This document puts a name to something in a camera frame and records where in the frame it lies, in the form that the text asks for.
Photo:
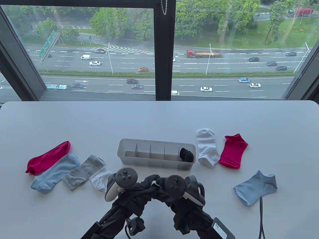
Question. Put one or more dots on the person's right hand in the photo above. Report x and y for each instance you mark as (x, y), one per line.
(174, 206)

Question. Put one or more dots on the person's left hand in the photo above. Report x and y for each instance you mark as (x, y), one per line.
(139, 196)

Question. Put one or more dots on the grey hand controller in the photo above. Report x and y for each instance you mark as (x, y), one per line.
(126, 178)
(175, 186)

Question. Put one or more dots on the white sock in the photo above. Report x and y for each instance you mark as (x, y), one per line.
(206, 147)
(101, 180)

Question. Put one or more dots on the black sock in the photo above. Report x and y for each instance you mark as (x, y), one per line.
(187, 154)

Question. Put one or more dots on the red sock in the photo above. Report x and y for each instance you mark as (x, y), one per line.
(234, 150)
(47, 158)

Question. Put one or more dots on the light blue sock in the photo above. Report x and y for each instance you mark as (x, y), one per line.
(256, 188)
(54, 171)

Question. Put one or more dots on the person's left forearm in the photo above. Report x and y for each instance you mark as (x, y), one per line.
(112, 224)

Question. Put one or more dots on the grey divided storage box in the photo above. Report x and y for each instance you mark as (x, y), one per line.
(154, 153)

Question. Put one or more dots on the black labelled wrist box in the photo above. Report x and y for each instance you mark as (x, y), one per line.
(223, 229)
(91, 232)

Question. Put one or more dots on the white street lamp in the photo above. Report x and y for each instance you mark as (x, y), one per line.
(300, 59)
(110, 59)
(208, 62)

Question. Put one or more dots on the green road sign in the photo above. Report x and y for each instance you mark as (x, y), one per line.
(46, 46)

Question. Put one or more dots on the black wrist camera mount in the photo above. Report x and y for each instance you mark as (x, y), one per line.
(180, 225)
(135, 225)

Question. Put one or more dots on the black window frame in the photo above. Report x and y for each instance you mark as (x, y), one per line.
(163, 49)

